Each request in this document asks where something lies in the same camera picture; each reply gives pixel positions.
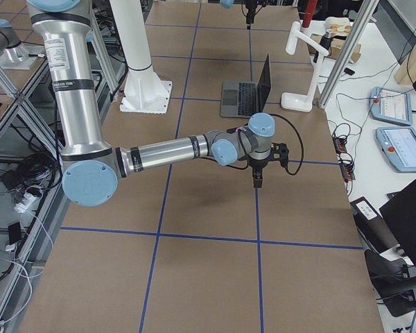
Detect black water bottle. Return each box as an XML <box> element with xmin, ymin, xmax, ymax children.
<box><xmin>320</xmin><ymin>28</ymin><xmax>333</xmax><ymax>55</ymax></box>

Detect white desk lamp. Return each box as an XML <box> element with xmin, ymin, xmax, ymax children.
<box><xmin>276</xmin><ymin>21</ymin><xmax>329</xmax><ymax>112</ymax></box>

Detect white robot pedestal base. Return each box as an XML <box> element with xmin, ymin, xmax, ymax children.
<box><xmin>110</xmin><ymin>0</ymin><xmax>172</xmax><ymax>114</ymax></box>

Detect blue teach pendant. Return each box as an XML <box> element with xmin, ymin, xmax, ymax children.
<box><xmin>375</xmin><ymin>126</ymin><xmax>416</xmax><ymax>173</ymax></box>
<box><xmin>369</xmin><ymin>87</ymin><xmax>413</xmax><ymax>126</ymax></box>

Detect blue teach pendant far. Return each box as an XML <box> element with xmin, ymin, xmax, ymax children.
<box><xmin>369</xmin><ymin>87</ymin><xmax>413</xmax><ymax>126</ymax></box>

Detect grey laptop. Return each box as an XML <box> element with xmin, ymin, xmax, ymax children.
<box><xmin>220</xmin><ymin>55</ymin><xmax>271</xmax><ymax>118</ymax></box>

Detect black braided cable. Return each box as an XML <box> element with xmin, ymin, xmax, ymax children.
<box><xmin>225</xmin><ymin>113</ymin><xmax>305</xmax><ymax>176</ymax></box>

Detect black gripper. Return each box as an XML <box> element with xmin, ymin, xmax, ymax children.
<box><xmin>248</xmin><ymin>152</ymin><xmax>270</xmax><ymax>188</ymax></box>

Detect aluminium frame post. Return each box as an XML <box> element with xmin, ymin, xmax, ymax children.
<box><xmin>318</xmin><ymin>0</ymin><xmax>379</xmax><ymax>109</ymax></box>

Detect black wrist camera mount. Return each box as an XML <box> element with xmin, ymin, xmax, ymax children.
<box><xmin>269</xmin><ymin>143</ymin><xmax>289</xmax><ymax>171</ymax></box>

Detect brown paper table cover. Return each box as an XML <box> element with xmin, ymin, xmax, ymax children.
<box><xmin>19</xmin><ymin>1</ymin><xmax>383</xmax><ymax>332</ymax></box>

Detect blue teach pendant near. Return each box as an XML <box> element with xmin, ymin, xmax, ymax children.
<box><xmin>375</xmin><ymin>126</ymin><xmax>416</xmax><ymax>173</ymax></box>

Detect cardboard box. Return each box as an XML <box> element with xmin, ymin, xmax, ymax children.
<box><xmin>311</xmin><ymin>33</ymin><xmax>361</xmax><ymax>63</ymax></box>

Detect black monitor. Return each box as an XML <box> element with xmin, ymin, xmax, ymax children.
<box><xmin>380</xmin><ymin>179</ymin><xmax>416</xmax><ymax>265</ymax></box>

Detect aluminium frame rack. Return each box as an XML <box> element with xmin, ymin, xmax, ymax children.
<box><xmin>0</xmin><ymin>43</ymin><xmax>69</xmax><ymax>332</ymax></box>

